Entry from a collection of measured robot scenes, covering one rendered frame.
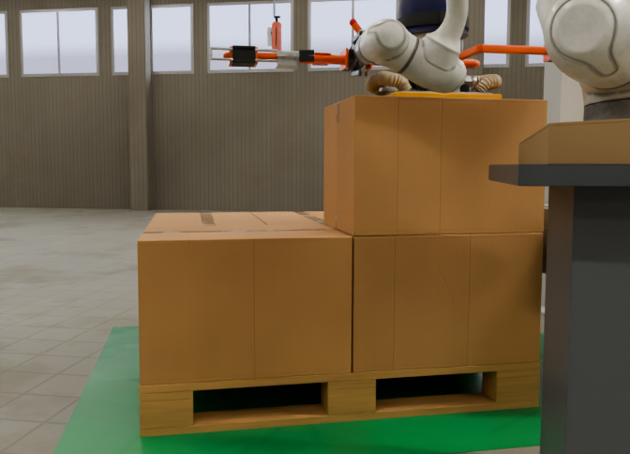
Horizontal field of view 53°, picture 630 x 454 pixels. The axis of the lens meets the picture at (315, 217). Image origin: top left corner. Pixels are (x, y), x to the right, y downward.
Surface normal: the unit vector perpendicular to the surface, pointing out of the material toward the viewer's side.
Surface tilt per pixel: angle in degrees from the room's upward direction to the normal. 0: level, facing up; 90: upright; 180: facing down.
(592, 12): 97
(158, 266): 90
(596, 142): 90
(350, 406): 90
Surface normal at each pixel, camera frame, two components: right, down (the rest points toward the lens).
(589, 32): -0.57, 0.12
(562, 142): -0.16, 0.08
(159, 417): 0.19, 0.08
